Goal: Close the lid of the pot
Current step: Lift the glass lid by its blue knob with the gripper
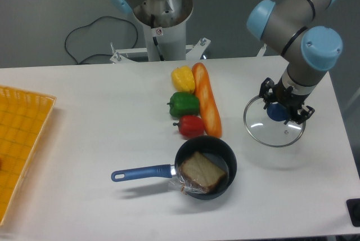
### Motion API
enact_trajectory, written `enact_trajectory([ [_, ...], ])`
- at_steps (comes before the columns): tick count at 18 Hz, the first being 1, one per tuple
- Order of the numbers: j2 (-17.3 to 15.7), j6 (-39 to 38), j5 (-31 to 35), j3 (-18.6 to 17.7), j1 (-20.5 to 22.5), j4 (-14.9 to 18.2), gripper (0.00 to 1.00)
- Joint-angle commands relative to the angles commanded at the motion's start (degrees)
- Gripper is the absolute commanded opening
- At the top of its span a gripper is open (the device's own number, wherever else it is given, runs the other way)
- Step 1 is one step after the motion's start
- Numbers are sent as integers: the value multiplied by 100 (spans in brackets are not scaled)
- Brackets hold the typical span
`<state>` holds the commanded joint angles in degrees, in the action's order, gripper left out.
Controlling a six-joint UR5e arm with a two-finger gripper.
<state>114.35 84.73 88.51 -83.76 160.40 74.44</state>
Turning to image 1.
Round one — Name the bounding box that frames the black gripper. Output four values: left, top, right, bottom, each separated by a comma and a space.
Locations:
259, 78, 315, 124

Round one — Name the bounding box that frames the glass pot lid blue knob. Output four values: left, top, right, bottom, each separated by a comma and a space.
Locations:
243, 96, 306, 148

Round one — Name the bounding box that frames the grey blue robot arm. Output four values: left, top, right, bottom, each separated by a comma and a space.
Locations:
110, 0, 343, 124

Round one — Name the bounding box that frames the orange baguette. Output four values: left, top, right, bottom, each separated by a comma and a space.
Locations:
192, 63, 222, 138

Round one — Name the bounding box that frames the red bell pepper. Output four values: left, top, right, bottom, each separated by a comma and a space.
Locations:
173, 115, 205, 138

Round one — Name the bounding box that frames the green bell pepper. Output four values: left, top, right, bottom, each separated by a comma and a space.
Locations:
167, 92, 200, 118

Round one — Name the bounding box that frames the yellow bell pepper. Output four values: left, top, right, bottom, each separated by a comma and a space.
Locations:
171, 66, 196, 93

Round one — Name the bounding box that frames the bread slice in plastic wrap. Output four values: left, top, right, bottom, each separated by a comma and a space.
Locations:
169, 151, 228, 194

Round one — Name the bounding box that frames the black object at table edge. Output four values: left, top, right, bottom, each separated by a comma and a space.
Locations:
346, 198, 360, 227

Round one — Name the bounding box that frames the yellow plastic basket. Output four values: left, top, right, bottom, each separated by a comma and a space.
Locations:
1, 85, 56, 225

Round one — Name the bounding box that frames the black pot blue handle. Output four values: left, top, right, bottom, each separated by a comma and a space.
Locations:
111, 136, 237, 200

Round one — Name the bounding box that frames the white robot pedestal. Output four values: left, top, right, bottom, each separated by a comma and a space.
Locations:
111, 0, 211, 61

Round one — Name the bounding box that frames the black cable on floor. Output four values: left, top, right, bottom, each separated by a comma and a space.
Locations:
64, 16, 138, 65

